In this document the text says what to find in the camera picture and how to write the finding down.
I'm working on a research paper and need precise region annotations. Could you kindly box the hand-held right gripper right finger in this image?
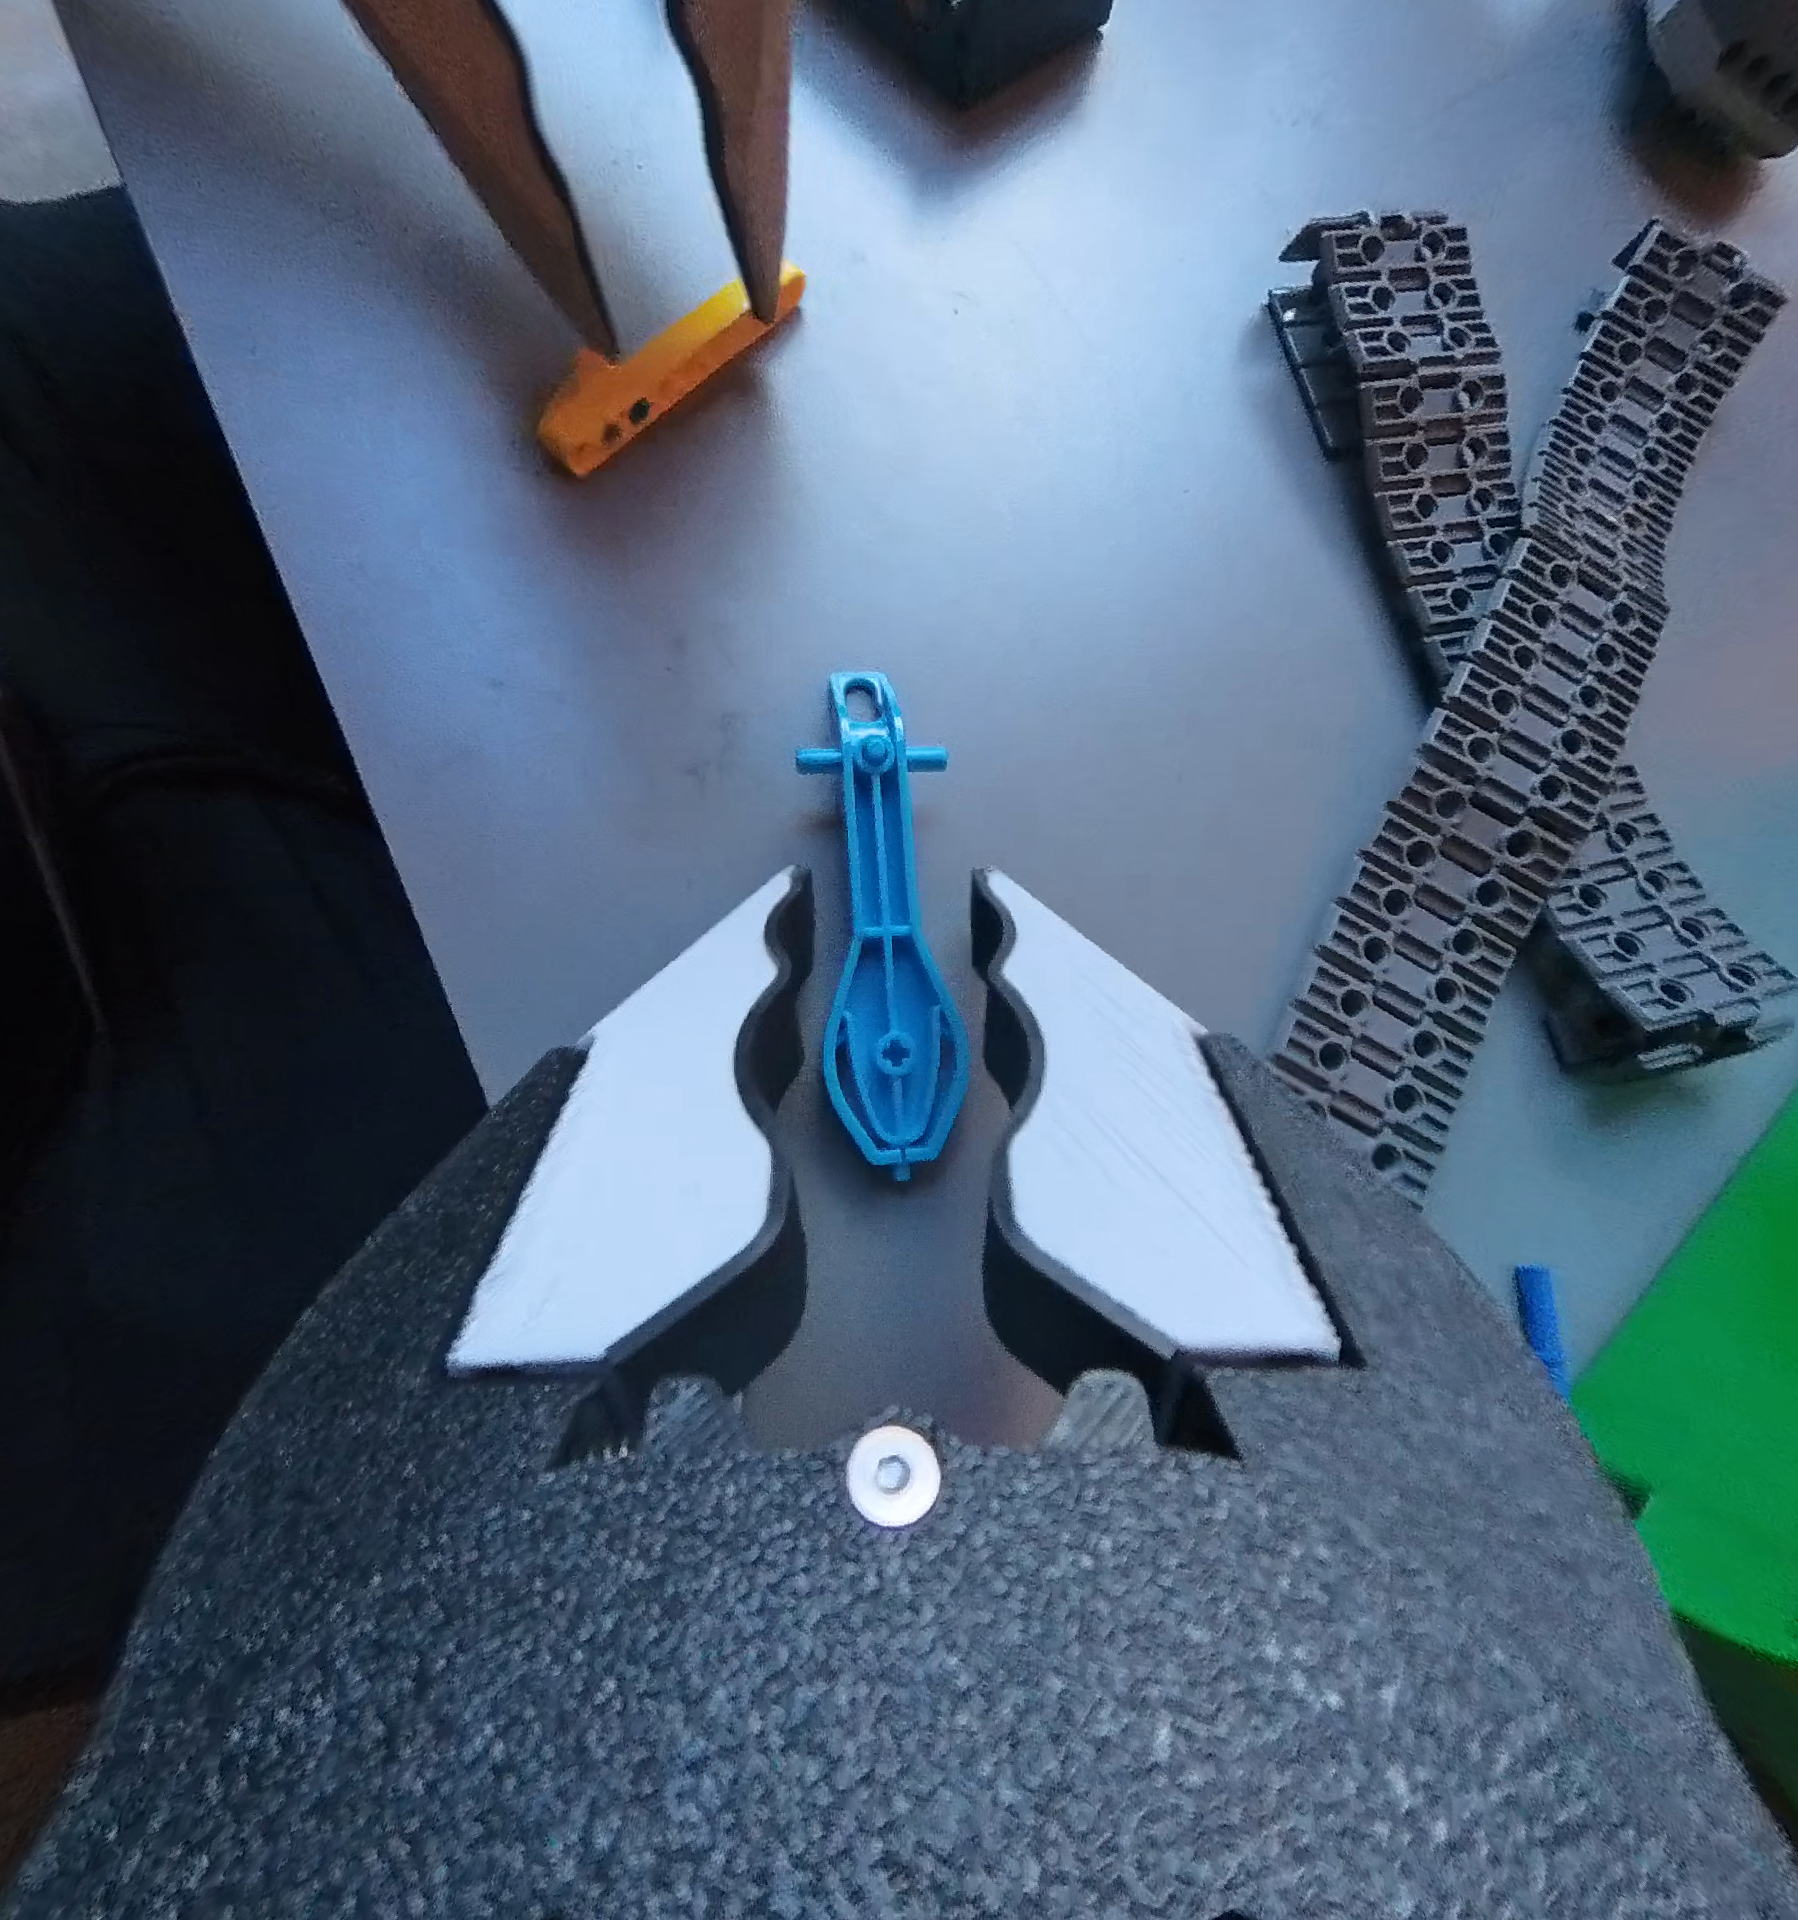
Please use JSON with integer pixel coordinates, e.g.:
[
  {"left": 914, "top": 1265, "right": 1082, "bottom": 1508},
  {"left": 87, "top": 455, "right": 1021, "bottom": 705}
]
[{"left": 971, "top": 867, "right": 1342, "bottom": 1397}]

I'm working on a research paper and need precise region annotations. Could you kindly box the black perforated battery box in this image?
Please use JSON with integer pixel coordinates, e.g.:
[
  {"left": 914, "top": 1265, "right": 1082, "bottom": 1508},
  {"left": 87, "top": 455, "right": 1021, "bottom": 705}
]
[{"left": 840, "top": 0, "right": 1119, "bottom": 107}]

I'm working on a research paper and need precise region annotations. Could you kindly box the grey toy track chain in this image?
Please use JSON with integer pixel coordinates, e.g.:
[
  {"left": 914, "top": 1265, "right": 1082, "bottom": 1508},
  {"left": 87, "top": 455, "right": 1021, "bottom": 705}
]
[
  {"left": 1269, "top": 222, "right": 1790, "bottom": 1206},
  {"left": 1265, "top": 215, "right": 1798, "bottom": 1079}
]

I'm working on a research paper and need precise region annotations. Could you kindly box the grey toy motor block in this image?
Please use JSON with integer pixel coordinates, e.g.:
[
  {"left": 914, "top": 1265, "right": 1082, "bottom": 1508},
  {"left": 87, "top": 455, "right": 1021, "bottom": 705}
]
[{"left": 1640, "top": 0, "right": 1798, "bottom": 161}]

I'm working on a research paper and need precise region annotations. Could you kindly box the blue toy pin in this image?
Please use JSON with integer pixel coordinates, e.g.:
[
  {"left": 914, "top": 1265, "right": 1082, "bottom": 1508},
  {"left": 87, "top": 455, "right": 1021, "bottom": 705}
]
[{"left": 1514, "top": 1268, "right": 1575, "bottom": 1406}]

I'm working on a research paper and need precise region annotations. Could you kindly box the blue brick separator tool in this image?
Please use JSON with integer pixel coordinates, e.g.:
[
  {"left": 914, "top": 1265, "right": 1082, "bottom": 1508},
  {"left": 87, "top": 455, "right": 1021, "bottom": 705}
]
[{"left": 794, "top": 669, "right": 973, "bottom": 1186}]

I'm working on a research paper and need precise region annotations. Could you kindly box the person's dark clothing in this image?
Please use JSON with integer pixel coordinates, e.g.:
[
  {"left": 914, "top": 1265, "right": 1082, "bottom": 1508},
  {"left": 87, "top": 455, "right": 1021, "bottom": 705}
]
[{"left": 0, "top": 181, "right": 489, "bottom": 1727}]

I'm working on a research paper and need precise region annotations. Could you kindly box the yellow perforated toy beam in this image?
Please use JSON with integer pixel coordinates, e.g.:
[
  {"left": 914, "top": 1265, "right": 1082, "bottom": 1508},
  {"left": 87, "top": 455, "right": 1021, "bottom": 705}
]
[{"left": 537, "top": 262, "right": 811, "bottom": 482}]

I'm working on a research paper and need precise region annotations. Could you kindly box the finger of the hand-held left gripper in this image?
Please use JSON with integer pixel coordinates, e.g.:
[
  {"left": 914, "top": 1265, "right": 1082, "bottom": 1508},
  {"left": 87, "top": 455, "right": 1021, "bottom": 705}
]
[
  {"left": 666, "top": 0, "right": 797, "bottom": 325},
  {"left": 343, "top": 0, "right": 624, "bottom": 362}
]

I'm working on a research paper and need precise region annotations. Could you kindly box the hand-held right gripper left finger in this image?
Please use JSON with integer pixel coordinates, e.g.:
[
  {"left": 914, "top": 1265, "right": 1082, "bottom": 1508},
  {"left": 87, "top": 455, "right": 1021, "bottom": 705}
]
[{"left": 446, "top": 865, "right": 814, "bottom": 1397}]

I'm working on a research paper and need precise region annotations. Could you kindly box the green plastic bin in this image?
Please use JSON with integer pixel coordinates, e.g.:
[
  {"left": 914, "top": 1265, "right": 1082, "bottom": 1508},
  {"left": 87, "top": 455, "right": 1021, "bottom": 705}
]
[{"left": 1565, "top": 1007, "right": 1798, "bottom": 1908}]

